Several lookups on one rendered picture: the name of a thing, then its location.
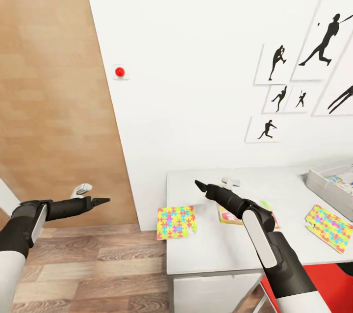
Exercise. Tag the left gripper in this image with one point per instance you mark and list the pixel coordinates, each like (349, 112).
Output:
(74, 207)

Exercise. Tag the board game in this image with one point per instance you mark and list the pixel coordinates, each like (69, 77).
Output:
(340, 183)
(228, 218)

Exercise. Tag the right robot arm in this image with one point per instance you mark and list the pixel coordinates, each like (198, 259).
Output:
(292, 287)

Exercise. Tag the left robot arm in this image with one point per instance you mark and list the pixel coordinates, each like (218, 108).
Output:
(22, 230)

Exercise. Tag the jigsaw puzzle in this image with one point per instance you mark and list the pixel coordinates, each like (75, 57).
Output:
(330, 228)
(172, 223)

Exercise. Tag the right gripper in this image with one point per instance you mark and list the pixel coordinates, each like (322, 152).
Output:
(216, 193)

